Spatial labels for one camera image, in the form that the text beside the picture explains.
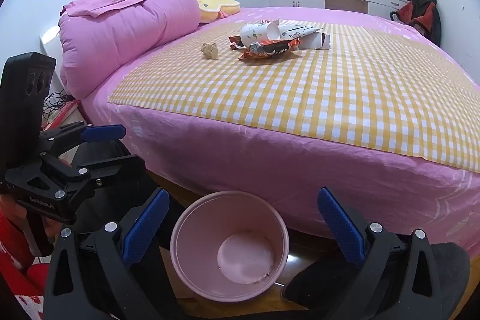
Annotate yellow checked cloth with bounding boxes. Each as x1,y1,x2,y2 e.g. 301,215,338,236
107,18,480,174

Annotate black red backpack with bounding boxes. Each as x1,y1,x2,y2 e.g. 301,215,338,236
390,0,442,45

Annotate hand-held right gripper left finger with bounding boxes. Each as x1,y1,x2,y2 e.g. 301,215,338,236
43,188,188,320

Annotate pink plastic bin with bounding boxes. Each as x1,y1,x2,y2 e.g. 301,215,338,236
170,191,290,303

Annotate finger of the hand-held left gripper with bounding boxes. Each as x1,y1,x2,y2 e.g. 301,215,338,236
60,153,147,210
37,121,126,156

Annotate yellow checked bed cover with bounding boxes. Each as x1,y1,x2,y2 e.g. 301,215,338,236
60,5,480,268

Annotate pink pillow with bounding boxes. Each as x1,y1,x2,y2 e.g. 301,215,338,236
59,0,203,101

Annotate person's left hand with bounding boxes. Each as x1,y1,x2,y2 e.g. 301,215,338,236
0,194,64,247

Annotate tan paper ball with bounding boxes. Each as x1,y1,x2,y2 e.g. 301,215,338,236
200,43,220,60

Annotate black cables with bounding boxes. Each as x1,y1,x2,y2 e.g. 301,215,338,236
43,89,76,120

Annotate white bedside table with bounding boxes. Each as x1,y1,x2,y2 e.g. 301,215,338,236
39,25,64,60

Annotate white printed snack wrapper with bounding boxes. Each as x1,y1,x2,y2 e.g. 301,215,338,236
279,25,325,41

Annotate orange snack wrapper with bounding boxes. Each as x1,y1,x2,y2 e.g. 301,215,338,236
237,39,302,61

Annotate white printed paper cup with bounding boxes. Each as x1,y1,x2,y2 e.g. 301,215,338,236
240,22,281,48

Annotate yellow plush pillow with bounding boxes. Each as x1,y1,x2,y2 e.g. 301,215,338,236
195,0,241,24

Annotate white carton box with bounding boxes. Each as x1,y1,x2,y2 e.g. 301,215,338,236
298,33,331,51

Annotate person's black trousers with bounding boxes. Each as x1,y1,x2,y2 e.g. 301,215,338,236
71,140,471,320

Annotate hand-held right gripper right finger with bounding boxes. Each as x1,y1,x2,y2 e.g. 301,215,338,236
317,187,443,320

